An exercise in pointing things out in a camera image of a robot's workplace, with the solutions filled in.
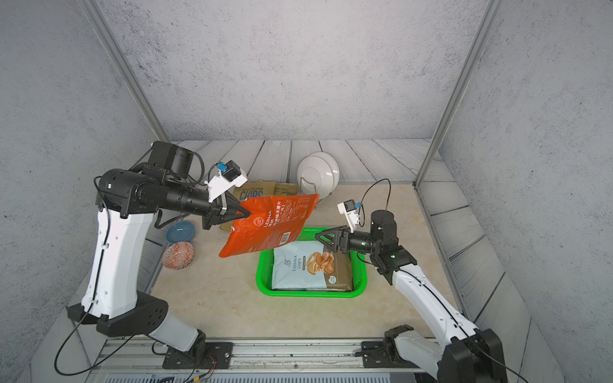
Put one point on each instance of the tan blue chips bag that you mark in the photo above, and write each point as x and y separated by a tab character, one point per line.
254	189

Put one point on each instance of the aluminium frame post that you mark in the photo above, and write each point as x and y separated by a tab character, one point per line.
470	63
105	36

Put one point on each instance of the wire plate rack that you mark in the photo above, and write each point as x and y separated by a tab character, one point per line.
323	189

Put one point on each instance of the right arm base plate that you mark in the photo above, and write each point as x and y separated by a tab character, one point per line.
381	354

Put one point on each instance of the aluminium front rail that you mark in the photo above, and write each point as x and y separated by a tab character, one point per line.
252	360

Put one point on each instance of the white plate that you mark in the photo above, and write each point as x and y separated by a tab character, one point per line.
319	166

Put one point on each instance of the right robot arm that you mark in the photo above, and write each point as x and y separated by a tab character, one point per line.
460	351

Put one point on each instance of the blue bowl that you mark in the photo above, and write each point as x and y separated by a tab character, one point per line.
183	231

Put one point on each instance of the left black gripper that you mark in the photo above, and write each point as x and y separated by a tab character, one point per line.
223	205

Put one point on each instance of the tan green chips bag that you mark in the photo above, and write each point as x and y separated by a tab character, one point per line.
286	189

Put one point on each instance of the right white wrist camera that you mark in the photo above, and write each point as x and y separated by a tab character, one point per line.
352	211

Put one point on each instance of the left aluminium frame post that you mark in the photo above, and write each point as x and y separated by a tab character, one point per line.
105	36

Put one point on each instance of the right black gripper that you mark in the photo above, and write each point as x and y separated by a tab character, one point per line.
344	239

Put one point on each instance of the right aluminium frame post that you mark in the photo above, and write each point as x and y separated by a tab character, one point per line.
470	63

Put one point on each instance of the light blue cassava chips bag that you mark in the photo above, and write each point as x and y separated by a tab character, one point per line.
309	266

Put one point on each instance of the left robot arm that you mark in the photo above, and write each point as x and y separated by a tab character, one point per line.
129	202

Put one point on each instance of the red beige chips bag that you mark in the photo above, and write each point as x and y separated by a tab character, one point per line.
273	222

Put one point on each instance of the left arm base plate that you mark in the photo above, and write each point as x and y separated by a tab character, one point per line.
203	356

